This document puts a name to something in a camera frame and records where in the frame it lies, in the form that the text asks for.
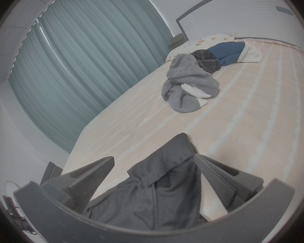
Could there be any bed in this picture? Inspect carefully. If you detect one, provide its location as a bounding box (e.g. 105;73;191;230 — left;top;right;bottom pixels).
62;0;304;222

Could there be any white printed pillow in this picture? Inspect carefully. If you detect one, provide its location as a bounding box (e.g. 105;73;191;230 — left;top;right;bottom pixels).
165;34;235;63

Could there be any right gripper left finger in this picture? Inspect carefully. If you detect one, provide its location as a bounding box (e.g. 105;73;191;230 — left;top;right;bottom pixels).
41;156;115;212

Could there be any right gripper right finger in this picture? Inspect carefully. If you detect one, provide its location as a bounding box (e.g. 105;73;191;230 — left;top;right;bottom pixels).
193;154;264;213

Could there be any dark blue garment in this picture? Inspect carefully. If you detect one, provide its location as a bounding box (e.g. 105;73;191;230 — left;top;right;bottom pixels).
208;42;246;66

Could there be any grey garment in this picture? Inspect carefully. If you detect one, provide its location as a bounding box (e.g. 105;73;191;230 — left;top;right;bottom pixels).
161;54;219;113

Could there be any white garment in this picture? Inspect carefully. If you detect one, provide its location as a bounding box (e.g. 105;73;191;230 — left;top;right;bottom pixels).
237;41;262;64

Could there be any blue-green curtain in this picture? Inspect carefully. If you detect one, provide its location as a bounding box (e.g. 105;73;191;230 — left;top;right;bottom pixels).
37;0;175;111
9;22;104;154

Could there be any grey bedside table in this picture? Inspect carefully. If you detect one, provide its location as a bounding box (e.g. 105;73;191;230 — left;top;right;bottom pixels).
167;34;184;50

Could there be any black T-shirt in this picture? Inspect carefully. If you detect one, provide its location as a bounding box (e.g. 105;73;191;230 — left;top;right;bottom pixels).
82;133;208;231

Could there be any black glossy garment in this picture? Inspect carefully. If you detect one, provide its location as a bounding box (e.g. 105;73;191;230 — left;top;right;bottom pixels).
190;49;222;74

